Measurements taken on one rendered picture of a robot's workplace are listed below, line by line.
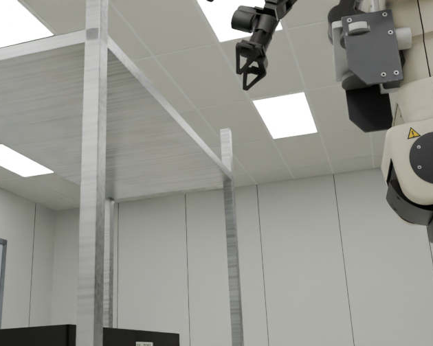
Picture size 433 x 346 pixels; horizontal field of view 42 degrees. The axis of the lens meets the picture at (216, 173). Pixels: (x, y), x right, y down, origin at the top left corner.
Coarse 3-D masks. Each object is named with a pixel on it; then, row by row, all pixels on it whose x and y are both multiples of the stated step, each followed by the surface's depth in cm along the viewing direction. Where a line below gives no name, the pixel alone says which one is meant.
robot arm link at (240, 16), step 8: (272, 0) 155; (240, 8) 160; (248, 8) 159; (256, 8) 158; (264, 8) 156; (272, 8) 155; (232, 16) 158; (240, 16) 158; (248, 16) 157; (232, 24) 159; (240, 24) 158; (248, 24) 157; (248, 32) 159
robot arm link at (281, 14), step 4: (264, 0) 157; (280, 0) 156; (284, 0) 155; (288, 0) 159; (292, 0) 159; (296, 0) 161; (280, 4) 155; (284, 4) 157; (288, 4) 161; (292, 4) 160; (276, 8) 156; (280, 8) 157; (284, 8) 158; (288, 8) 160; (280, 12) 158; (284, 12) 160; (280, 16) 160; (284, 16) 161
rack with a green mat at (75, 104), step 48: (96, 0) 99; (0, 48) 102; (48, 48) 99; (96, 48) 96; (0, 96) 114; (48, 96) 115; (96, 96) 93; (144, 96) 117; (48, 144) 140; (96, 144) 90; (144, 144) 143; (192, 144) 145; (96, 192) 87; (144, 192) 183; (96, 240) 85; (96, 288) 83; (240, 288) 167; (96, 336) 81; (240, 336) 160
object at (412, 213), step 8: (392, 168) 113; (392, 176) 114; (392, 184) 109; (392, 192) 111; (400, 192) 108; (392, 200) 115; (400, 200) 110; (408, 200) 107; (392, 208) 119; (400, 208) 114; (408, 208) 110; (416, 208) 107; (424, 208) 106; (432, 208) 106; (408, 216) 115; (416, 216) 113; (424, 216) 111; (432, 216) 110; (424, 224) 117; (432, 224) 110; (432, 232) 111; (432, 240) 114
